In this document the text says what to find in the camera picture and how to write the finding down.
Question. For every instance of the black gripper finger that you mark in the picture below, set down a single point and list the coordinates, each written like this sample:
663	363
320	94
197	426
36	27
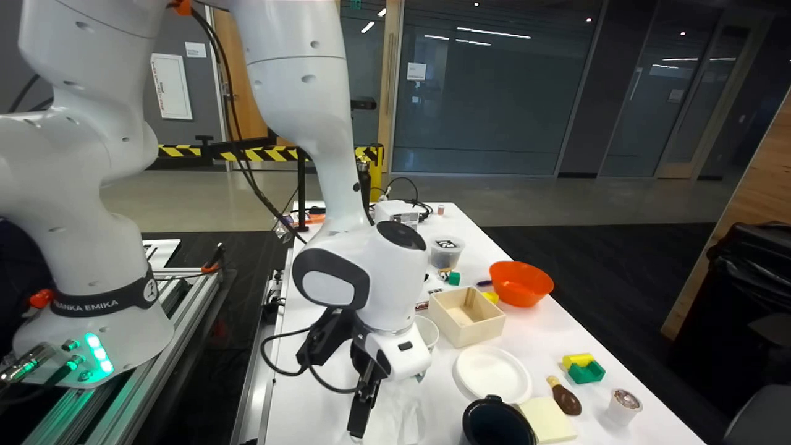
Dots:
364	398

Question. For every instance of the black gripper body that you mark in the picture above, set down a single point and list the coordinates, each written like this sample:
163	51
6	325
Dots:
392	356

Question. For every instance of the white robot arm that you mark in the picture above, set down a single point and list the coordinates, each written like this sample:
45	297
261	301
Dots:
52	163

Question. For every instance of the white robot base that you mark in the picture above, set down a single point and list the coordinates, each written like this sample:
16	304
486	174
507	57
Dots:
98	334

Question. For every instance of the light wooden box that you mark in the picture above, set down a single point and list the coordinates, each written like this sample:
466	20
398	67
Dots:
466	316

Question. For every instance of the white paper plate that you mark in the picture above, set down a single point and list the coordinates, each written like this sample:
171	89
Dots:
492	372

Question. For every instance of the small green block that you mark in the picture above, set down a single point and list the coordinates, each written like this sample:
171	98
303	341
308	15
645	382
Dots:
453	278

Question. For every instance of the dark green mug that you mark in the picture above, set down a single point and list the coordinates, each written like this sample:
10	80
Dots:
490	421

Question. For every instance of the clear cup dark contents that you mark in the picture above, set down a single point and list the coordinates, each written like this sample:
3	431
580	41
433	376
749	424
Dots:
445	251

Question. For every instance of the orange plastic bowl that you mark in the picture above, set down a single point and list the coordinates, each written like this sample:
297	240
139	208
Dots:
519	282

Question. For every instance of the yellow sticky note pad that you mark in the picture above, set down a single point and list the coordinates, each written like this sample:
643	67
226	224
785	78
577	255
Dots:
546	421

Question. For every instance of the green and yellow blocks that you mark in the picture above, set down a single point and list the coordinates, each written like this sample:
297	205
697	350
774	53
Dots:
582	369

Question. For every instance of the black yellow hazard barrier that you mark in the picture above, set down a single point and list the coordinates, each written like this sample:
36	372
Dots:
255	152

